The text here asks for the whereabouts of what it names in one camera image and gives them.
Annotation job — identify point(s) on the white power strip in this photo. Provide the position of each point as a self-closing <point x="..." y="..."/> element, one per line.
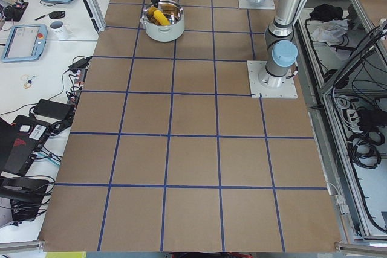
<point x="353" y="120"/>

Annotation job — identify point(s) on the lower blue teach pendant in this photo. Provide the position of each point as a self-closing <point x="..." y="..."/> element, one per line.
<point x="25" y="43"/>

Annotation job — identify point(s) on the black power brick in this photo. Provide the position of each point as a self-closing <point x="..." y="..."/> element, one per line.
<point x="55" y="110"/>

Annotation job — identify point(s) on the pale green cooking pot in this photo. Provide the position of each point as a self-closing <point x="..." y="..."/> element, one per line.
<point x="173" y="11"/>

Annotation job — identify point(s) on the white crumpled cloth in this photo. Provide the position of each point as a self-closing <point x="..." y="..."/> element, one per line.
<point x="331" y="32"/>

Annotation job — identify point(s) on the white mug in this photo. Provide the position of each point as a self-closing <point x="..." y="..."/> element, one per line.
<point x="61" y="30"/>

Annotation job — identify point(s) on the black cloth bundle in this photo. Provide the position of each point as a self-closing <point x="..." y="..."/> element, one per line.
<point x="326" y="13"/>

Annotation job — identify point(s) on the black power adapter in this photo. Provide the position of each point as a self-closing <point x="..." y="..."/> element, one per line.
<point x="80" y="64"/>

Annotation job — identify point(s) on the black laptop computer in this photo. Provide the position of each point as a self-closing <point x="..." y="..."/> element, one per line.
<point x="21" y="140"/>

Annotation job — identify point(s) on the yellow corn cob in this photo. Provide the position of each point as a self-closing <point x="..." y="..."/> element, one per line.
<point x="161" y="18"/>

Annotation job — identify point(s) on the black docking device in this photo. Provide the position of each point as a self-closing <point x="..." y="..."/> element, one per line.
<point x="25" y="198"/>

